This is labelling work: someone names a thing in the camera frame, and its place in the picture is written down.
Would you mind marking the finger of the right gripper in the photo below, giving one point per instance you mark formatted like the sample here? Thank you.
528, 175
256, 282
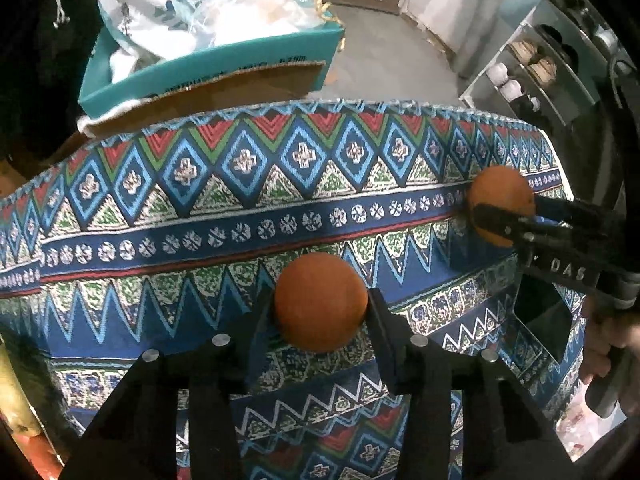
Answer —
568, 210
495, 223

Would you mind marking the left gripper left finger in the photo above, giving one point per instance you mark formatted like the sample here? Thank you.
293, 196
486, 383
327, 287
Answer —
134, 434

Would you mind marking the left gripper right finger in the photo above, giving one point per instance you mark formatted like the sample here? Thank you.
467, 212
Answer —
505, 434

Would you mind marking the small orange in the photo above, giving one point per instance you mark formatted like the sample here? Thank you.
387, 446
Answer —
320, 302
40, 454

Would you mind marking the yellow-green mango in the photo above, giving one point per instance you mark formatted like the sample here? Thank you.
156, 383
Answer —
15, 407

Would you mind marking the person's right hand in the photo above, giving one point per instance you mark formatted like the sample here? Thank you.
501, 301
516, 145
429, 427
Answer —
601, 336

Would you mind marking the grey shoe rack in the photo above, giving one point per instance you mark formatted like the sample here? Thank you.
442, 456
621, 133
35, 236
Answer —
546, 72

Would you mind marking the blue patterned tablecloth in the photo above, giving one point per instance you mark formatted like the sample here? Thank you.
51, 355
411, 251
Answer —
161, 238

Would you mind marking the teal cardboard box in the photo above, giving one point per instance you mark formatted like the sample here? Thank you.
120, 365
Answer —
247, 34

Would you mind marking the brown cardboard box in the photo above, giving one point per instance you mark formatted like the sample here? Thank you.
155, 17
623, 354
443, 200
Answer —
284, 82

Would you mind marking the black hanging coat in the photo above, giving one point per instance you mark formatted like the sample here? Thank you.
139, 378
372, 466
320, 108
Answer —
45, 46

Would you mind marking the white printed plastic bag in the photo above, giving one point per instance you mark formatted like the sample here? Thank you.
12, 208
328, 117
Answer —
148, 32

